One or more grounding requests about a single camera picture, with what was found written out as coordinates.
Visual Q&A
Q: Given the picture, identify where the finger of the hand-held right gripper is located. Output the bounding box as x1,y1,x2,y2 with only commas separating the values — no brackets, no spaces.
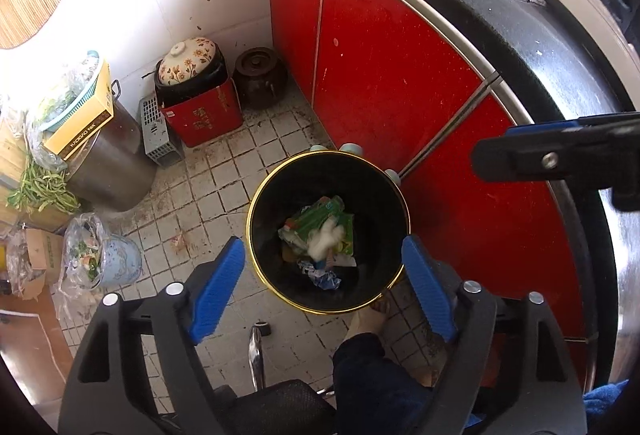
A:
471,112,640,212

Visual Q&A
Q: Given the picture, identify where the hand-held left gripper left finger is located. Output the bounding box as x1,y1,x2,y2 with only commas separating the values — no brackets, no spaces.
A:
57,236,246,435

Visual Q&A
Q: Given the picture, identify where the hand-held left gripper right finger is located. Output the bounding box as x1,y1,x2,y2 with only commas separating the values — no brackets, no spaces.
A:
401,235,589,435

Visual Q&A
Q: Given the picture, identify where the black trash bin gold rim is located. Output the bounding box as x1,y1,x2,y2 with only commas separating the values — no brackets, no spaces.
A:
245,150,412,315

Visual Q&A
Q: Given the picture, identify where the green printed snack bag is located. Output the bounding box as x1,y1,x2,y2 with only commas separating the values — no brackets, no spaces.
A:
320,195,357,259

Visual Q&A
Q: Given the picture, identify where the white plastic piece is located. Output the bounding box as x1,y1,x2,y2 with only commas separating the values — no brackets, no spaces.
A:
304,217,349,262

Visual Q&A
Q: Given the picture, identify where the green food wrapper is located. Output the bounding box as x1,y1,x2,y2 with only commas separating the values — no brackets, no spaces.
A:
283,201,335,247

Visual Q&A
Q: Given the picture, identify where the person's foot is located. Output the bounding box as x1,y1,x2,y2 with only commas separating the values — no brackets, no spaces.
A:
344,294,394,347

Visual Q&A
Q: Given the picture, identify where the pale blue bucket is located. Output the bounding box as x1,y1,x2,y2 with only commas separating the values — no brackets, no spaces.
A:
96,234,144,289

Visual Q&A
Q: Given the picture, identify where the person's leg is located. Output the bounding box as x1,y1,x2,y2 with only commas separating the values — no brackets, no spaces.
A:
332,332,437,435

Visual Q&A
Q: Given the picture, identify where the black mesh chair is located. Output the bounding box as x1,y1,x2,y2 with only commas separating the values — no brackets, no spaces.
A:
214,322,337,435

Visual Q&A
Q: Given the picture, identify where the clear bag of scraps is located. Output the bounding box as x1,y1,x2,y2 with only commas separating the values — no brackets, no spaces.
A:
56,212,109,312

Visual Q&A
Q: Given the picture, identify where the large steel pot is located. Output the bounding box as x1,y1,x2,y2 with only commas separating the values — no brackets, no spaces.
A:
64,79,159,212

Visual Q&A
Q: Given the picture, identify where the grey plastic crate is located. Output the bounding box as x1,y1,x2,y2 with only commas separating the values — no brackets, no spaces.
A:
138,94,184,168

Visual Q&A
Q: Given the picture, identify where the red cardboard box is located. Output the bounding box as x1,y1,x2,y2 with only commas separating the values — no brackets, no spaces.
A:
160,77,245,148

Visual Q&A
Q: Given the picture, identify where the brown cardboard box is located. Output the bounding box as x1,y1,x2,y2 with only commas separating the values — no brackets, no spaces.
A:
0,117,71,232
7,227,66,301

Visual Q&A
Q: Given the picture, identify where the pile of green beans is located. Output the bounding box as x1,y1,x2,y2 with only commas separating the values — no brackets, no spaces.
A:
5,154,81,216

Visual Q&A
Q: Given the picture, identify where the person's blue fleece robe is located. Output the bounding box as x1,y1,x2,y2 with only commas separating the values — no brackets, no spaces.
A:
581,379,632,435

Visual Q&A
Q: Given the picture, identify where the yellow flat box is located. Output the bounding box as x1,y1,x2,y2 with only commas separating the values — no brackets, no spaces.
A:
42,57,115,161

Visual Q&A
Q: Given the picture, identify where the brown clay pot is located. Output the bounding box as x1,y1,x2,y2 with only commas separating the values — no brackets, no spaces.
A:
233,46,290,111

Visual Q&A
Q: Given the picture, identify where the floral ceramic pot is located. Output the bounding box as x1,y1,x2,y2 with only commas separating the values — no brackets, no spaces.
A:
153,37,230,107

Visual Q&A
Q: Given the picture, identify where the teal plastic basket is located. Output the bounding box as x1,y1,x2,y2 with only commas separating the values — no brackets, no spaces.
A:
42,49,104,134

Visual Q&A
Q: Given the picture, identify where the clear bag of greens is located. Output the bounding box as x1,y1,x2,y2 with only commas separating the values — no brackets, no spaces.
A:
19,57,97,166

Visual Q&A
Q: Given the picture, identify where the narrow red cabinet door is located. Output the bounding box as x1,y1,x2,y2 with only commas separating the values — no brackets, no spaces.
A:
266,0,327,106

